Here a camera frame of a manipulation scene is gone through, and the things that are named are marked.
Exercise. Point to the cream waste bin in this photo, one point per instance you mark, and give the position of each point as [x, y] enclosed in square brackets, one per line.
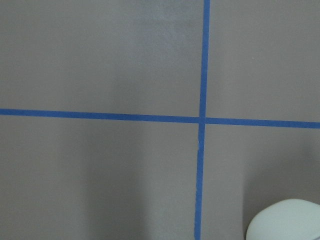
[290, 219]

